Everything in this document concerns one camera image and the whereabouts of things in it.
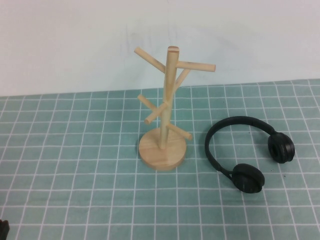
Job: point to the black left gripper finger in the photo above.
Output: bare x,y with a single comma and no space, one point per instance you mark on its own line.
5,231

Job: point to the black over-ear headphones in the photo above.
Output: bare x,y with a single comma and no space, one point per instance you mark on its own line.
247,178

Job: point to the wooden tree-shaped headphone stand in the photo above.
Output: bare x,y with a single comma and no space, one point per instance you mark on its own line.
162,156

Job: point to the green white-checked tablecloth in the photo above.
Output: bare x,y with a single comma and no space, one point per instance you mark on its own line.
75,155

